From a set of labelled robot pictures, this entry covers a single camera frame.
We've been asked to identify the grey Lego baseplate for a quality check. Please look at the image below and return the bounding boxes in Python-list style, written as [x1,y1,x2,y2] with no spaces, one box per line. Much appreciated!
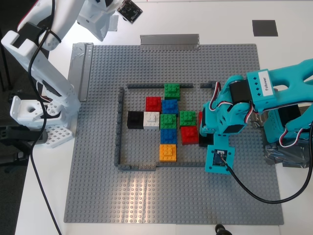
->
[64,44,285,225]

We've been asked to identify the green Lego cube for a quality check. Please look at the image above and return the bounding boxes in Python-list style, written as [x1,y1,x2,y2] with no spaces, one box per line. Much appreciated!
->
[179,111,197,127]
[160,114,177,130]
[164,83,181,101]

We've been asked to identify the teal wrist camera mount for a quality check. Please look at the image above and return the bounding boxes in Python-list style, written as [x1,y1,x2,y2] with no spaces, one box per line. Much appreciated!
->
[204,133,237,175]

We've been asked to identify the long grey tape strip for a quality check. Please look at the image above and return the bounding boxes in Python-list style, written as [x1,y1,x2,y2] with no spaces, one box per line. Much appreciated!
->
[67,43,94,102]

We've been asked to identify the black camera cable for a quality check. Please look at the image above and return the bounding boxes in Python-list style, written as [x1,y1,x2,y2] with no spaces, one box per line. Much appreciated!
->
[28,0,62,235]
[221,127,313,204]

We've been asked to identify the orange Lego cube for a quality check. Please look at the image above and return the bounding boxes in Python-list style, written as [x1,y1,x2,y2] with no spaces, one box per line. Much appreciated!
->
[159,144,177,162]

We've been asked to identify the black knob object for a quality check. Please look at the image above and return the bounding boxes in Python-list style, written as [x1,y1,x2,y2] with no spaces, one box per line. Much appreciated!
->
[215,224,233,235]

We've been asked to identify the dark grey tape patch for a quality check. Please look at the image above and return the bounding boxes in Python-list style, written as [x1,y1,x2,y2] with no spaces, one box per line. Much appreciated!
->
[252,20,279,37]

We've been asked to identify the black table clamp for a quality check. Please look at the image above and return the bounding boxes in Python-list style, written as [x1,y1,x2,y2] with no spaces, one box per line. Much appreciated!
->
[0,124,48,173]

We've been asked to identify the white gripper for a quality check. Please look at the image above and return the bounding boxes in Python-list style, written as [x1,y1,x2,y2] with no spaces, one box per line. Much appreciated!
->
[77,0,122,42]

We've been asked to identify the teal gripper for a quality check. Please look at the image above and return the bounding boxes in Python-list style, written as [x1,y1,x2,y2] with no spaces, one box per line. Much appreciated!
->
[199,104,247,135]

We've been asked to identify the crumpled grey tape wad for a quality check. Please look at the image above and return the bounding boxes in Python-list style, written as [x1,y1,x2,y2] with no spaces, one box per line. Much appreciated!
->
[263,141,313,169]

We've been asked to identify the short grey tape strip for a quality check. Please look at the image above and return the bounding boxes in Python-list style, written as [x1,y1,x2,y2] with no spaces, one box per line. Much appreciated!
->
[139,34,201,51]

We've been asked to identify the white Lego cube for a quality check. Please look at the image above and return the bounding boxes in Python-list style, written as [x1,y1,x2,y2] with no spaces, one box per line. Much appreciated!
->
[143,111,161,130]

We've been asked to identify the black Lego cube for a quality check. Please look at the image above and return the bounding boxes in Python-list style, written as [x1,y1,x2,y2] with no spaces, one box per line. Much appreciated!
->
[127,111,144,129]
[199,133,215,147]

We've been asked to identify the blue Lego cube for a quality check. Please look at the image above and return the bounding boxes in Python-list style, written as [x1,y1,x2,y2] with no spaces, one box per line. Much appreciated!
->
[160,128,178,144]
[161,99,179,115]

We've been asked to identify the black wrist camera circuit board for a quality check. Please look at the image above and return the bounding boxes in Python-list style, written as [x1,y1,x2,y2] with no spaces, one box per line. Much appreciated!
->
[117,0,143,25]

